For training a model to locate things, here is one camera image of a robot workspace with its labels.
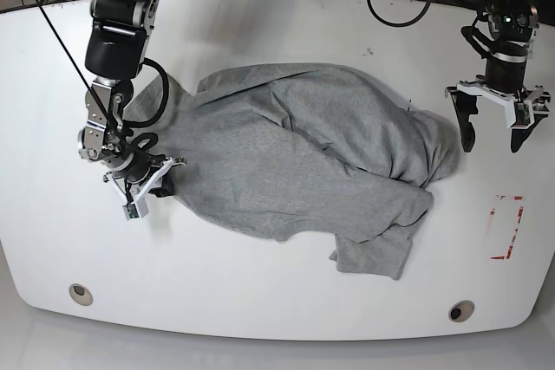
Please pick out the left table grommet hole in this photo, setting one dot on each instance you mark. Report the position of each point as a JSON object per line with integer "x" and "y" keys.
{"x": 81, "y": 295}

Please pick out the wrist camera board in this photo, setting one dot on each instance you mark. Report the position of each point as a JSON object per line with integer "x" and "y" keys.
{"x": 130, "y": 211}
{"x": 523, "y": 116}

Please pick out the red tape marking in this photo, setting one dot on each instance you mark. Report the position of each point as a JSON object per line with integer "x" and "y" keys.
{"x": 503, "y": 226}

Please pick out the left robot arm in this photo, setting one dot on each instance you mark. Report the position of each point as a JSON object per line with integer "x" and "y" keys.
{"x": 502, "y": 34}

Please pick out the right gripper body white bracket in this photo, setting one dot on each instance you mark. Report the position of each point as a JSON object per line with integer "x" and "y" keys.
{"x": 133, "y": 183}

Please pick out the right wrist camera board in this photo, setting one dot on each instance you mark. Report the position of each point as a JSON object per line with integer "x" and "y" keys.
{"x": 130, "y": 211}

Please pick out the right table grommet hole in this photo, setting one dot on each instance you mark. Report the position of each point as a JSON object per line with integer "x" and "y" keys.
{"x": 461, "y": 311}

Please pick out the grey T-shirt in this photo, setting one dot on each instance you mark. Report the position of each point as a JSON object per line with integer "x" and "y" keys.
{"x": 275, "y": 150}

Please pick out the table grommet hole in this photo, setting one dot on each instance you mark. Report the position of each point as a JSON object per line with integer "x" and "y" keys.
{"x": 81, "y": 295}
{"x": 461, "y": 311}

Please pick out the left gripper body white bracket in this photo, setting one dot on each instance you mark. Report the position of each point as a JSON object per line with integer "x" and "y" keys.
{"x": 503, "y": 84}

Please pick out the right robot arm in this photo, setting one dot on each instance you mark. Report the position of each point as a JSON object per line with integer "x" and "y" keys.
{"x": 116, "y": 50}

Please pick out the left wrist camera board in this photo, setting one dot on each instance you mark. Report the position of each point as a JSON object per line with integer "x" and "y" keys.
{"x": 523, "y": 116}

